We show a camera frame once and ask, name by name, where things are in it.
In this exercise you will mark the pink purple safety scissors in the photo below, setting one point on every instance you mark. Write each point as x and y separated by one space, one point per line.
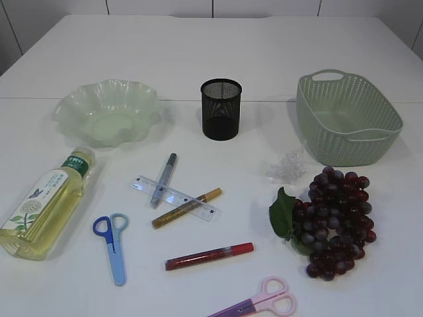
263 301

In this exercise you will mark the red glitter marker pen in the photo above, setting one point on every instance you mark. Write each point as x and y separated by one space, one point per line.
208 256

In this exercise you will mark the purple artificial grape bunch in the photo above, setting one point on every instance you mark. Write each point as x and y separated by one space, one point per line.
332 228

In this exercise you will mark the black mesh pen holder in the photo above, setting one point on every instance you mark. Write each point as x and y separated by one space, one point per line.
221 100

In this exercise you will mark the gold glitter marker pen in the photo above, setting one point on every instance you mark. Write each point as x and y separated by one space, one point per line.
185 208

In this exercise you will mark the green ruffled glass plate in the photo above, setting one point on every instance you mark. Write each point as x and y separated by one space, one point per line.
109 113

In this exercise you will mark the clear plastic ruler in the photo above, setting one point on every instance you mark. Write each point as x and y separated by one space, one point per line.
170 195

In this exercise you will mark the blue safety scissors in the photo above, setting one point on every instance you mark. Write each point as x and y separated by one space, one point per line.
110 228

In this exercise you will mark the green plastic woven basket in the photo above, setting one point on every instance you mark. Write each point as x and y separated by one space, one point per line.
346 121

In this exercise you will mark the yellow tea drink bottle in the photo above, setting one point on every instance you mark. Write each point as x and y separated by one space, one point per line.
35 225

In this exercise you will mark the clear plastic sheet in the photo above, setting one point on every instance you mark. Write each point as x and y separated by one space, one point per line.
289 169

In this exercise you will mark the silver glitter marker pen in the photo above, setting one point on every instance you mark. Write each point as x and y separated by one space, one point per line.
163 180

